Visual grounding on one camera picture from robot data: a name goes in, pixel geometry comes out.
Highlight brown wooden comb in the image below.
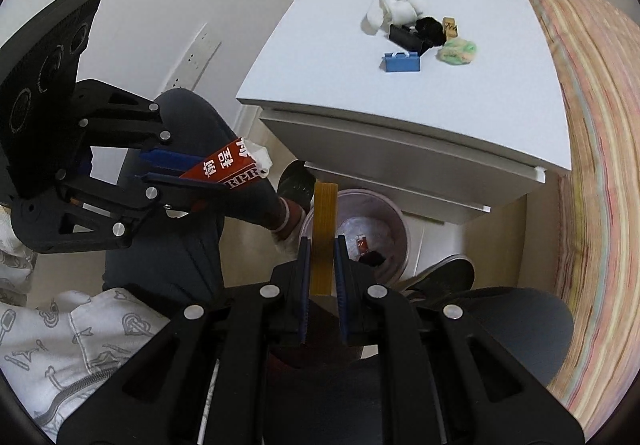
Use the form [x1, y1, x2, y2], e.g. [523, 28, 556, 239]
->
[310, 182, 338, 297]

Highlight red SUPERHUS carton box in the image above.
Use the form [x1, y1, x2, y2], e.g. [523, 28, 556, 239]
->
[180, 137, 272, 189]

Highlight green pastel sponge ball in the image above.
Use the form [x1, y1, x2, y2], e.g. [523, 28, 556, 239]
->
[436, 38, 477, 66]

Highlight dark red carton box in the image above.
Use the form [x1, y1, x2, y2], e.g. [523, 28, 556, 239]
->
[356, 235, 370, 257]

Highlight pink trash bin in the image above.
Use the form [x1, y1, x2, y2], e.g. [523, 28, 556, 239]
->
[298, 188, 411, 291]

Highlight black shoe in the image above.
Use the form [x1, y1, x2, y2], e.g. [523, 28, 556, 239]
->
[277, 160, 317, 213]
[400, 254, 475, 299]

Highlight white power strip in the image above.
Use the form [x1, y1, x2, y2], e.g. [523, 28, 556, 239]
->
[163, 23, 221, 90]

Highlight blue toy brick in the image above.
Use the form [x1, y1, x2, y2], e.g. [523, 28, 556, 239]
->
[383, 52, 421, 73]

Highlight white patterned jacket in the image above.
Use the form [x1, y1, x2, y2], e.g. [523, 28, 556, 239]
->
[1, 208, 168, 439]

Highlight black binder clip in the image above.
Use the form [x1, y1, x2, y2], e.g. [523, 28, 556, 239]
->
[388, 24, 435, 56]

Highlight black fuzzy pompom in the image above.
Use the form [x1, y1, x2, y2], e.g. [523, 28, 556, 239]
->
[414, 17, 447, 46]

